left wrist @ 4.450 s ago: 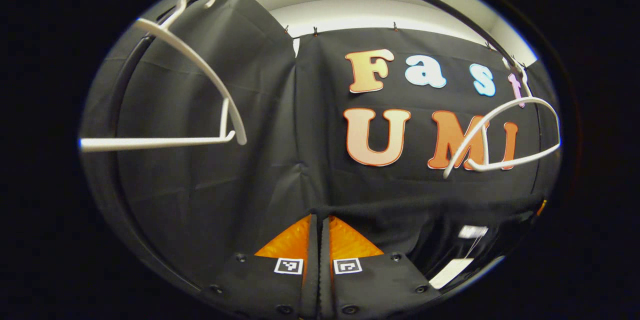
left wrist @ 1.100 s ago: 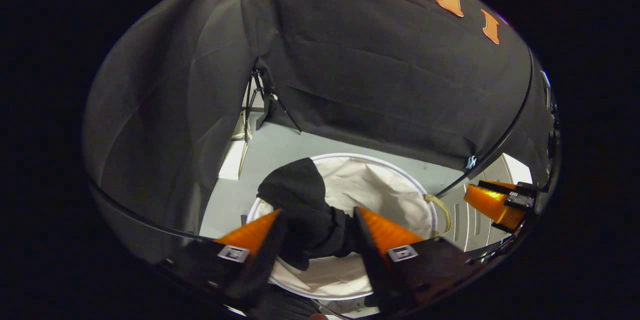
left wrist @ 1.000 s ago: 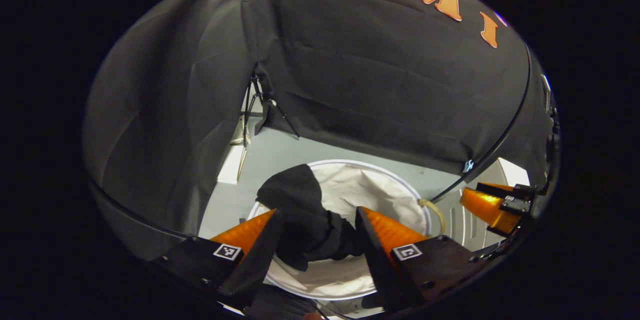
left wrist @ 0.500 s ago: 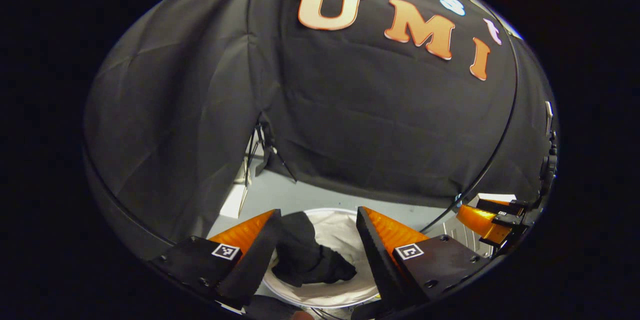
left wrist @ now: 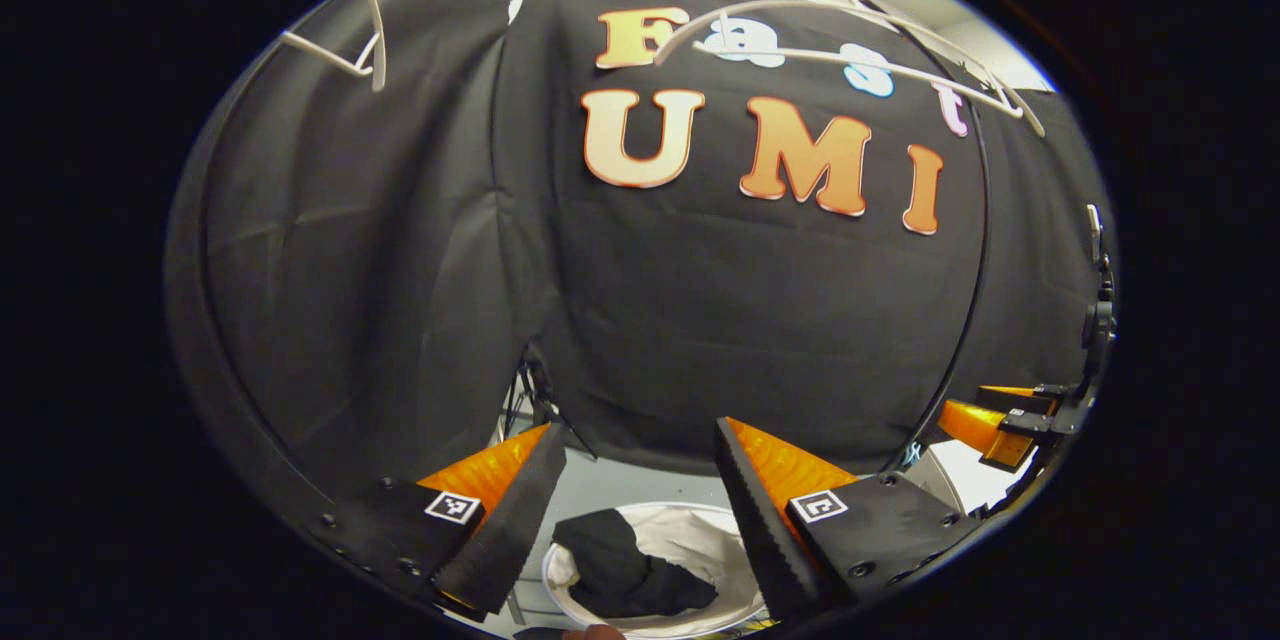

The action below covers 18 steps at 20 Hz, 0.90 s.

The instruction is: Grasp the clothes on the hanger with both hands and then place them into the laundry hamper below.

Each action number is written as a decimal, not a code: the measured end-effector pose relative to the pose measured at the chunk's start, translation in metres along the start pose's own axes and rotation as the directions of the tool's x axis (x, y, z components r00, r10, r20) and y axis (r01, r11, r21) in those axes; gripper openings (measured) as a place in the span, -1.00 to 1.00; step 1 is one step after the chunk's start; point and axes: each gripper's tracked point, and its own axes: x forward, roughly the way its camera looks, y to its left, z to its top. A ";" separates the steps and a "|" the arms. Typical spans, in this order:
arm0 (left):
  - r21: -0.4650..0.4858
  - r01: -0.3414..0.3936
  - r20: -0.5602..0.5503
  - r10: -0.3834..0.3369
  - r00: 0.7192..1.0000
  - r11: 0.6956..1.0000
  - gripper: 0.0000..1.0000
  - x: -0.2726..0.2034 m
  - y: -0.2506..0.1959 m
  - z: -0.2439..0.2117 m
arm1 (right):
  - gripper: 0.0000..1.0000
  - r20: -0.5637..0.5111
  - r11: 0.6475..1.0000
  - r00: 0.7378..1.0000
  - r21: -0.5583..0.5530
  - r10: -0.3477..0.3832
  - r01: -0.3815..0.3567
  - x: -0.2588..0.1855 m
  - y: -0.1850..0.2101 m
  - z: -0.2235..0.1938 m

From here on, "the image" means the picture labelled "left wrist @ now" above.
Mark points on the white laundry hamper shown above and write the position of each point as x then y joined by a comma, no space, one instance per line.
700,540

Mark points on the black backdrop cloth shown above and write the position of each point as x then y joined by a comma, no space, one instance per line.
700,300

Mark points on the white plastic clothes hanger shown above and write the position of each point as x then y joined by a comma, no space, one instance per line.
780,51

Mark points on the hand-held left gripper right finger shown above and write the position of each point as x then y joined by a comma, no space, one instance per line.
765,520

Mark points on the black knit garment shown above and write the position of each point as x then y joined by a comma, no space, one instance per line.
620,570

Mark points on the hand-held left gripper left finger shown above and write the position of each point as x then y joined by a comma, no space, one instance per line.
510,525

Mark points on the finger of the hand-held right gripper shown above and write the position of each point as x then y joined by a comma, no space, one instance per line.
985,430
1020,394

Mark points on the white empty plastic hanger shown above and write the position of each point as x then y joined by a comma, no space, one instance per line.
320,53

